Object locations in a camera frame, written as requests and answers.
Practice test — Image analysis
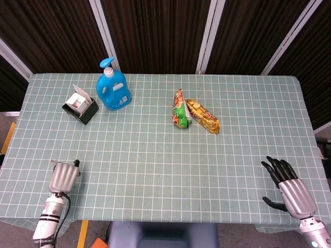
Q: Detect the yellow board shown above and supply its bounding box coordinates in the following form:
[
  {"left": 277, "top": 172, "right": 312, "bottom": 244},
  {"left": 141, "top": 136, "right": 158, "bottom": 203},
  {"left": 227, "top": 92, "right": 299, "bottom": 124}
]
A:
[{"left": 0, "top": 122, "right": 17, "bottom": 156}]

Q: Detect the blue detergent pump bottle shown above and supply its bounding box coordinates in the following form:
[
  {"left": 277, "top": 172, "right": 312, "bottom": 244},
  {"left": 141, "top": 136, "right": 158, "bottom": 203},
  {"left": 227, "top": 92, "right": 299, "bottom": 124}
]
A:
[{"left": 96, "top": 57, "right": 132, "bottom": 111}]

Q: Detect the white cardboard carton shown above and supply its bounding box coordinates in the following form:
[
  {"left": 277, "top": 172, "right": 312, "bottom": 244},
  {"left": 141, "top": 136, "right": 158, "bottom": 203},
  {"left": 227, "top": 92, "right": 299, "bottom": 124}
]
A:
[{"left": 65, "top": 83, "right": 95, "bottom": 116}]

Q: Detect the yellow floor tape strip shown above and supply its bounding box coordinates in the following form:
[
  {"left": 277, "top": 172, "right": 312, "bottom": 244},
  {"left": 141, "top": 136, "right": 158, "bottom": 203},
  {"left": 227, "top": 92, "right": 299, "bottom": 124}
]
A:
[{"left": 77, "top": 220, "right": 89, "bottom": 248}]

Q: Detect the orange floor object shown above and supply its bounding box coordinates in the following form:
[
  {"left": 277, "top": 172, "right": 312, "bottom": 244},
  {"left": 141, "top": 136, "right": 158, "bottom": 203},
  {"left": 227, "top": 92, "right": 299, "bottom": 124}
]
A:
[{"left": 90, "top": 237, "right": 109, "bottom": 248}]

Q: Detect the golden snack bag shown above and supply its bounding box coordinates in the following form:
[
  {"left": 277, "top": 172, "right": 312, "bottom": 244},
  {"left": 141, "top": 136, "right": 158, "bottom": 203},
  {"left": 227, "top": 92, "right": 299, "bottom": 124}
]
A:
[{"left": 185, "top": 98, "right": 221, "bottom": 135}]

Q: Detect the green grid tablecloth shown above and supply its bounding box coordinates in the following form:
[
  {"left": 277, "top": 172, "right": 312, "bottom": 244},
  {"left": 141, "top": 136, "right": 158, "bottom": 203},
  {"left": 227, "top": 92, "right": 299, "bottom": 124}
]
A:
[{"left": 0, "top": 73, "right": 331, "bottom": 239}]

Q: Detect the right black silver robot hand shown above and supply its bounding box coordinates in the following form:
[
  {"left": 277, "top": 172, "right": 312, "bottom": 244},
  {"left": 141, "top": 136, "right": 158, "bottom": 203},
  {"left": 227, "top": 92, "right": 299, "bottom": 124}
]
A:
[{"left": 261, "top": 156, "right": 318, "bottom": 219}]

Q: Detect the black open box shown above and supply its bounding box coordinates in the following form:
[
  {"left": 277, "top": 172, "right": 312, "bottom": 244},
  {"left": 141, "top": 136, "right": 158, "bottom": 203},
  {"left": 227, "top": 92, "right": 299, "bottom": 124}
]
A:
[{"left": 62, "top": 97, "right": 100, "bottom": 126}]

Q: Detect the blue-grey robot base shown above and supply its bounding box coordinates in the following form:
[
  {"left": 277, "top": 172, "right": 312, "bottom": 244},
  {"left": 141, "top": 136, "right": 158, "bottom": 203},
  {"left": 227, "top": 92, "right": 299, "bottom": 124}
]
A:
[{"left": 107, "top": 222, "right": 219, "bottom": 248}]

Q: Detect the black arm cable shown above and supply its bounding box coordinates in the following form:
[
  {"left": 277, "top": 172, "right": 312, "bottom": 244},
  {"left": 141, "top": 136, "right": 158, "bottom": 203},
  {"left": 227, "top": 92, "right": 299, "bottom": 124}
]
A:
[{"left": 54, "top": 191, "right": 71, "bottom": 243}]

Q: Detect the black equipment box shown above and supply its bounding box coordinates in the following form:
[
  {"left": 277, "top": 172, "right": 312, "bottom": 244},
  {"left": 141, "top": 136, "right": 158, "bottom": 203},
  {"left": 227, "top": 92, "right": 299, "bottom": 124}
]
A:
[{"left": 315, "top": 137, "right": 331, "bottom": 159}]

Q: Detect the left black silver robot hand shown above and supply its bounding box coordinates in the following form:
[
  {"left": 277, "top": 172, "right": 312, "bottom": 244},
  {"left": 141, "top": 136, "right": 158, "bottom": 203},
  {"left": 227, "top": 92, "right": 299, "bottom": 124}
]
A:
[{"left": 48, "top": 159, "right": 81, "bottom": 194}]

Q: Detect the green snack bag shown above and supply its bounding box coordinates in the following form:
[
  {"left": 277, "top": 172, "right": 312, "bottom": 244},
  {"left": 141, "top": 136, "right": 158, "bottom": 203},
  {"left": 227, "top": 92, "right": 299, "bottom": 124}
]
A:
[{"left": 172, "top": 88, "right": 193, "bottom": 130}]

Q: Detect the dark brown partition panel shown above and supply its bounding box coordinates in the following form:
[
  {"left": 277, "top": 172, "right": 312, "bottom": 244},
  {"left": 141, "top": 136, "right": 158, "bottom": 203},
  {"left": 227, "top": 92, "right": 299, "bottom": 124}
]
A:
[
  {"left": 261, "top": 0, "right": 331, "bottom": 134},
  {"left": 0, "top": 38, "right": 31, "bottom": 112},
  {"left": 99, "top": 0, "right": 218, "bottom": 75},
  {"left": 197, "top": 0, "right": 324, "bottom": 75},
  {"left": 0, "top": 0, "right": 120, "bottom": 74}
]

